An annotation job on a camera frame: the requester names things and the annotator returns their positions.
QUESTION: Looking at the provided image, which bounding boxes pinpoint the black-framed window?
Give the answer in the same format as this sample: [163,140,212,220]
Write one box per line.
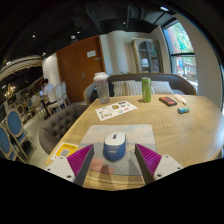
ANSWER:
[162,20,198,89]

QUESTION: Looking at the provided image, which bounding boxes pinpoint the white and blue computer mouse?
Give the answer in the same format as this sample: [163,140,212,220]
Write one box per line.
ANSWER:
[102,131,127,162]

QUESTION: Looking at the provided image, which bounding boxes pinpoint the brown wooden door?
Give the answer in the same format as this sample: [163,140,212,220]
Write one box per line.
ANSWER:
[55,35,106,104]

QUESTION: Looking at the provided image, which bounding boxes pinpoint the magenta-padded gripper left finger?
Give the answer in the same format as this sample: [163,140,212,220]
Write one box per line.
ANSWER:
[44,143,95,187]

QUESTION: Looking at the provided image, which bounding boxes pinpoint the brown curved sofa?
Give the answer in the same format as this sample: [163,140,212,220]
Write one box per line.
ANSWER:
[83,72,198,105]

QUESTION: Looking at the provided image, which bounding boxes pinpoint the grey tufted sofa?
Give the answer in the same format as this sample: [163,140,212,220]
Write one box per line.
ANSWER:
[38,103,90,155]

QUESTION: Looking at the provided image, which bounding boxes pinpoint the black and orange box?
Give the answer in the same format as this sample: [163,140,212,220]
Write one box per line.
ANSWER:
[158,96,178,108]

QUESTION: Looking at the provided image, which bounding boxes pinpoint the yellow code card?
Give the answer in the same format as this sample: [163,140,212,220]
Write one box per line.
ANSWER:
[49,141,80,162]

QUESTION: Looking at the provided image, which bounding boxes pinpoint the person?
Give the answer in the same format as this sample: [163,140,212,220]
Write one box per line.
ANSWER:
[39,78,56,102]

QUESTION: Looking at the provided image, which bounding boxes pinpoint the clear shaker bottle white lid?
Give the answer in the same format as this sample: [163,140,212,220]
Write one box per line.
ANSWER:
[92,71,111,105]

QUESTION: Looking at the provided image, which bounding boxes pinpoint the green and blue small pack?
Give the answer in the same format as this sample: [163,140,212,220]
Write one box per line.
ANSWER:
[176,106,191,115]

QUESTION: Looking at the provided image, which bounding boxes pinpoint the blue-backed chairs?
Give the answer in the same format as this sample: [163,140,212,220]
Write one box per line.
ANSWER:
[0,109,38,163]

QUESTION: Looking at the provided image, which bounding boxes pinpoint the green drink can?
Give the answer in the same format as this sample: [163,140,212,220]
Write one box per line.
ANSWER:
[141,77,152,103]

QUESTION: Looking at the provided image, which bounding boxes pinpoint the arched glass-door cabinet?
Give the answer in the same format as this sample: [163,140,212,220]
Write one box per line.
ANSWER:
[130,37,163,75]

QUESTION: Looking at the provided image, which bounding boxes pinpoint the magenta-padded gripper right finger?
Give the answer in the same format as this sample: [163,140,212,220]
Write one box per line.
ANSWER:
[134,143,184,185]

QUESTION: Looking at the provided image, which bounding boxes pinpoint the striped cushion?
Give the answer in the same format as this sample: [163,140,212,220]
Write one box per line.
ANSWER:
[112,80,144,98]
[139,80,175,96]

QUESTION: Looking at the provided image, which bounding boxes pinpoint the white sticker sheet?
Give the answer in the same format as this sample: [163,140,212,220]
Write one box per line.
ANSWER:
[94,100,139,122]

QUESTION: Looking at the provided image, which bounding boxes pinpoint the sky-print mouse pad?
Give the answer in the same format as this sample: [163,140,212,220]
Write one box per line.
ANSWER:
[74,123,158,177]

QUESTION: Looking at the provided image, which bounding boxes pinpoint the black and orange backpack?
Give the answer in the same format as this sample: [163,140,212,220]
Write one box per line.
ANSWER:
[89,81,116,103]

